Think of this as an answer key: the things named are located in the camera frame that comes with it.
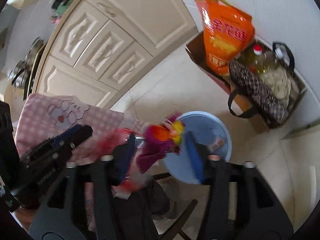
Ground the dark table frame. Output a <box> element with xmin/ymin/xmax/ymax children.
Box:
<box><xmin>153</xmin><ymin>172</ymin><xmax>198</xmax><ymax>240</ymax></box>

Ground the brown cardboard box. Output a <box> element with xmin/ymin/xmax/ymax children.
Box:
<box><xmin>185</xmin><ymin>31</ymin><xmax>308</xmax><ymax>134</ymax></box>

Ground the cream kitchen cabinet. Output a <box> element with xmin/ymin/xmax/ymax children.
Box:
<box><xmin>32</xmin><ymin>0</ymin><xmax>200</xmax><ymax>110</ymax></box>

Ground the black gas stove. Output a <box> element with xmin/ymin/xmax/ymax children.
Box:
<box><xmin>24</xmin><ymin>44</ymin><xmax>47</xmax><ymax>100</ymax></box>

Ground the orange rice bag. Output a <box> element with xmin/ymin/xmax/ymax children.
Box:
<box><xmin>191</xmin><ymin>0</ymin><xmax>255</xmax><ymax>77</ymax></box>

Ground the black patterned tote bag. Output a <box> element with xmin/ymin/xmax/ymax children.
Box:
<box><xmin>227</xmin><ymin>41</ymin><xmax>300</xmax><ymax>129</ymax></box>

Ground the white orange wrapper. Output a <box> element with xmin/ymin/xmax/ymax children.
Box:
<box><xmin>209</xmin><ymin>135</ymin><xmax>226</xmax><ymax>154</ymax></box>

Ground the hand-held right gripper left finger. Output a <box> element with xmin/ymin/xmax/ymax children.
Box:
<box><xmin>47</xmin><ymin>136</ymin><xmax>137</xmax><ymax>240</ymax></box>

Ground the round blue trash bin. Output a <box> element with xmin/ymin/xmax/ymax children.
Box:
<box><xmin>162</xmin><ymin>111</ymin><xmax>233</xmax><ymax>184</ymax></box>

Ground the dark cloth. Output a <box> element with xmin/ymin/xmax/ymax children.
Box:
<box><xmin>112</xmin><ymin>180</ymin><xmax>171</xmax><ymax>240</ymax></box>

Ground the steel frying pan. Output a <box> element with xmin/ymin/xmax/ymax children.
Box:
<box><xmin>29</xmin><ymin>37</ymin><xmax>48</xmax><ymax>64</ymax></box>

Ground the pink checkered tablecloth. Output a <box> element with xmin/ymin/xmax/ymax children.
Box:
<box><xmin>14</xmin><ymin>92</ymin><xmax>148</xmax><ymax>164</ymax></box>

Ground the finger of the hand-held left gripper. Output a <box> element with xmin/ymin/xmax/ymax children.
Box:
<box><xmin>21</xmin><ymin>125</ymin><xmax>82</xmax><ymax>162</ymax></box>
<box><xmin>27</xmin><ymin>126</ymin><xmax>93</xmax><ymax>173</ymax></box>

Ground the steel cooking pot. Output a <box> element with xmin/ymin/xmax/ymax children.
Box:
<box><xmin>8</xmin><ymin>60</ymin><xmax>31</xmax><ymax>87</ymax></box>

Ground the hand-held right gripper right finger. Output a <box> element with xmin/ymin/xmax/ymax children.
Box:
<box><xmin>186</xmin><ymin>132</ymin><xmax>275</xmax><ymax>240</ymax></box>

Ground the red cap oil bottle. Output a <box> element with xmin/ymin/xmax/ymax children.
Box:
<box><xmin>246</xmin><ymin>44</ymin><xmax>275</xmax><ymax>80</ymax></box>

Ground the purple orange snack wrapper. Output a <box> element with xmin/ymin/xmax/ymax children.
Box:
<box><xmin>120</xmin><ymin>114</ymin><xmax>187</xmax><ymax>193</ymax></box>

